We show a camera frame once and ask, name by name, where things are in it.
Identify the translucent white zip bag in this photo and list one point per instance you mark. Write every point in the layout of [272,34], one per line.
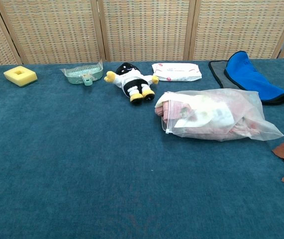
[256,119]

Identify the black white yellow plush doll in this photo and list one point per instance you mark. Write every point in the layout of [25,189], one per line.
[129,82]

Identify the white tissue pack red print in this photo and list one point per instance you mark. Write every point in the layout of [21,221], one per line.
[179,73]

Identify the teal carpet table cover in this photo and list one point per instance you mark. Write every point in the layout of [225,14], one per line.
[82,161]

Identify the white printed paper card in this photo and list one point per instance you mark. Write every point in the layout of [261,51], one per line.
[218,113]

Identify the mint green wrapped plastic basket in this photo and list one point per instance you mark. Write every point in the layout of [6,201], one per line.
[77,77]

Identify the grey cloth with black trim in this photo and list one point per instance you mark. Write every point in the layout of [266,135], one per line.
[217,72]

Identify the blue cloth with black trim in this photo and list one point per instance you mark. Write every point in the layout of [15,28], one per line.
[246,74]

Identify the yellow sponge with square hole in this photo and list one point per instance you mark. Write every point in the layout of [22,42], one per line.
[27,77]

